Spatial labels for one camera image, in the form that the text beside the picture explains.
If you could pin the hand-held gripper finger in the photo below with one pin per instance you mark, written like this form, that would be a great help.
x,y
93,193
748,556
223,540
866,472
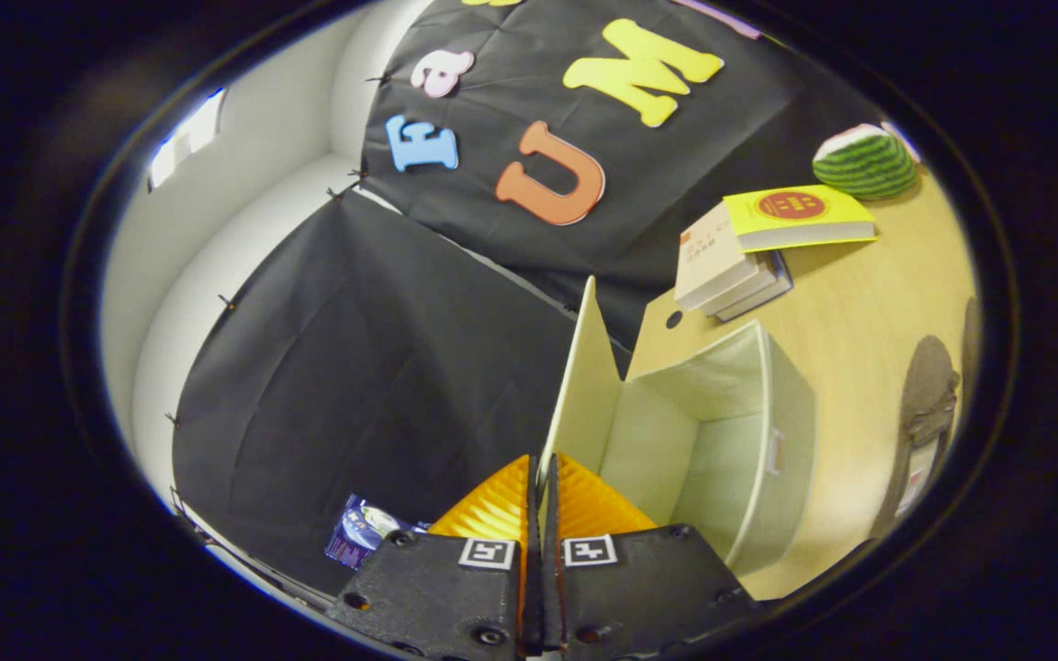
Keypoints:
x,y
554,597
534,597

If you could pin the pale green fabric storage box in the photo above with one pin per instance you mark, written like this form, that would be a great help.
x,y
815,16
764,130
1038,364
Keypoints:
x,y
713,441

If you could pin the brown fuzzy shoe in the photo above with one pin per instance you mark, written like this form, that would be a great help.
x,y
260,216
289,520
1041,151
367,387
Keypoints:
x,y
972,340
928,386

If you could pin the blue printed packet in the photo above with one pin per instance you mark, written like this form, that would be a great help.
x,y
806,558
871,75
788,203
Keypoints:
x,y
359,537

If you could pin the white book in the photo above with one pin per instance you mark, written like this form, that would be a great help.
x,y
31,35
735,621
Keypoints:
x,y
749,289

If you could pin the beige book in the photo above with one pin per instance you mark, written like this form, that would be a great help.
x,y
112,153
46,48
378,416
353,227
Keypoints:
x,y
708,257

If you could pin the blue book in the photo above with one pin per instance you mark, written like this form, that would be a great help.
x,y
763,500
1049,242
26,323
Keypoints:
x,y
779,275

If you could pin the yellow book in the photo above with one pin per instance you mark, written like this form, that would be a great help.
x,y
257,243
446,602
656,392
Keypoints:
x,y
795,216

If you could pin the watermelon slice plush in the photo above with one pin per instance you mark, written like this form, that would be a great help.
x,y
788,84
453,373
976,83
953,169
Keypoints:
x,y
864,165

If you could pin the long ceiling light panel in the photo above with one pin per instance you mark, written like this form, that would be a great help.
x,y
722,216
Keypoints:
x,y
185,138

